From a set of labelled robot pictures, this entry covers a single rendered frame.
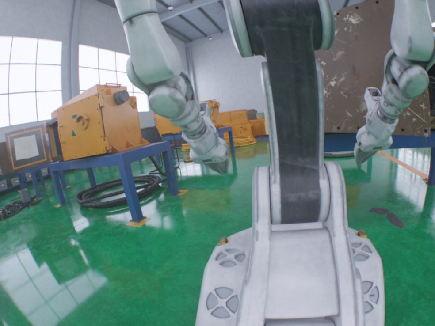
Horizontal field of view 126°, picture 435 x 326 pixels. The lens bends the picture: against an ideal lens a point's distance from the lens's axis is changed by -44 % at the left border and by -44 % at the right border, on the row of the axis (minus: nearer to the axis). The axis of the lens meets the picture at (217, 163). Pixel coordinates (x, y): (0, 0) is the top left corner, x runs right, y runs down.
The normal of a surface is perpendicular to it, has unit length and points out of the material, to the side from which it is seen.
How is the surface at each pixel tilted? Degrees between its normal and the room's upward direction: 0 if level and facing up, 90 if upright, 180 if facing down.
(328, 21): 126
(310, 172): 70
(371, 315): 38
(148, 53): 109
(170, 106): 139
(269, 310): 23
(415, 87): 144
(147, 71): 121
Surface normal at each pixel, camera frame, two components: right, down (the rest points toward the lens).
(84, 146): -0.10, 0.22
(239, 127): -0.33, 0.23
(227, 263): -0.14, -0.97
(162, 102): -0.13, 0.84
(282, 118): -0.22, 0.55
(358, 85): -0.86, 0.22
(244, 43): 0.01, 0.95
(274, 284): -0.23, -0.81
